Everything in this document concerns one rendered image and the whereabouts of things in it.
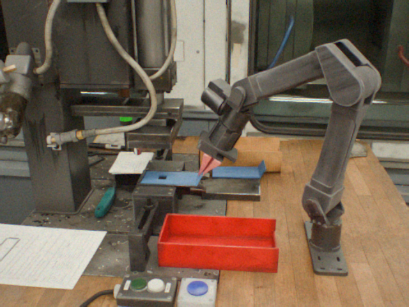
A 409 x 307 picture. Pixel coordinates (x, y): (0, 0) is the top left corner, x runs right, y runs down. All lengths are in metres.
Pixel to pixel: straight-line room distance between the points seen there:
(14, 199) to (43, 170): 1.01
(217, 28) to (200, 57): 0.12
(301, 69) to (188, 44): 0.83
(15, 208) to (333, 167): 1.58
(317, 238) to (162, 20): 0.58
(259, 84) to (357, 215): 0.45
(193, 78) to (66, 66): 0.74
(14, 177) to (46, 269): 1.13
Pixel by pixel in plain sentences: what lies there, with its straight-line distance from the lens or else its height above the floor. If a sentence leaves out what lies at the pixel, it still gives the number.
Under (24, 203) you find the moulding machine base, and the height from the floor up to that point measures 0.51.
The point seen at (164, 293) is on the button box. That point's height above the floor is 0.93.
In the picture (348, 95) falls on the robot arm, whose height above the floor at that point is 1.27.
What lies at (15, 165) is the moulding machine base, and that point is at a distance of 2.08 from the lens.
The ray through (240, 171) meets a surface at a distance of 1.33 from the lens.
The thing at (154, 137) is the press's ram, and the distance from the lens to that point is 1.02.
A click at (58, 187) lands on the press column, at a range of 1.19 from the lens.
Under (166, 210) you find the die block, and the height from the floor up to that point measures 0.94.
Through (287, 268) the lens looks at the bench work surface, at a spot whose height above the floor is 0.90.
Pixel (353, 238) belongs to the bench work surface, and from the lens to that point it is 1.12.
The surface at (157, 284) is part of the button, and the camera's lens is 0.88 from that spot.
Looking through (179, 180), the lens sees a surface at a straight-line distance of 1.14.
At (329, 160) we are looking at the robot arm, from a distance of 0.95.
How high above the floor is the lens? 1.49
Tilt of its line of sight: 23 degrees down
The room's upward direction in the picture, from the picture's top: straight up
